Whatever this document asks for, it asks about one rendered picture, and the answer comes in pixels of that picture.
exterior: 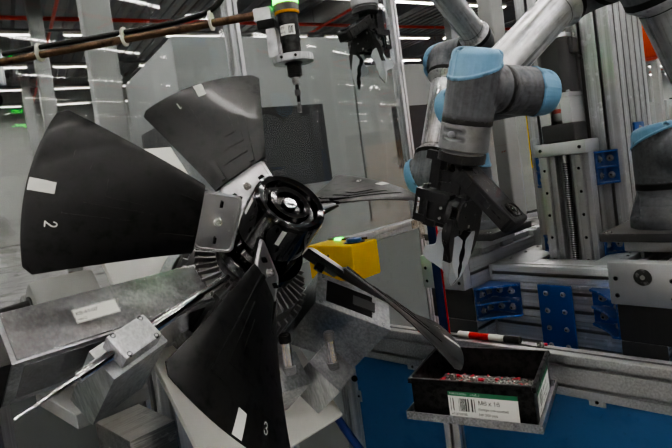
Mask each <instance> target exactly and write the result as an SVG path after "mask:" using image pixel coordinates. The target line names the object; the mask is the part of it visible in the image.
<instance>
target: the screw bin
mask: <svg viewBox="0 0 672 448"><path fill-rule="evenodd" d="M460 348H461V350H462V352H463V356H464V364H463V368H462V369H461V371H460V370H456V369H454V368H453V367H452V366H451V365H450V364H449V363H448V362H447V360H446V359H445V358H444V357H443V356H442V355H441V354H440V353H439V352H438V351H437V349H436V348H435V349H434V350H433V351H432V352H431V353H430V354H429V355H428V356H427V358H426V359H425V360H424V361H423V362H422V363H421V364H420V365H419V366H418V368H417V369H416V370H415V371H414V372H413V373H412V374H411V375H410V377H408V383H411V384H412V392H413V400H414V407H415V412H424V413H433V414H442V415H452V416H461V417H470V418H480V419H489V420H498V421H508V422H517V423H526V424H536V425H539V422H540V419H541V416H542V413H543V409H544V406H545V403H546V400H547V397H548V394H549V391H550V387H551V383H550V374H549V366H548V357H549V356H550V351H549V350H527V349H504V348H481V347H460ZM445 373H456V374H464V373H465V374H470V375H472V374H474V375H486V376H487V374H489V376H500V377H506V376H508V377H516V378H517V377H521V378H530V379H534V381H533V384H532V385H531V386H525V385H512V384H498V383H485V382H471V381H458V380H444V379H440V378H442V377H443V376H444V375H445Z"/></svg>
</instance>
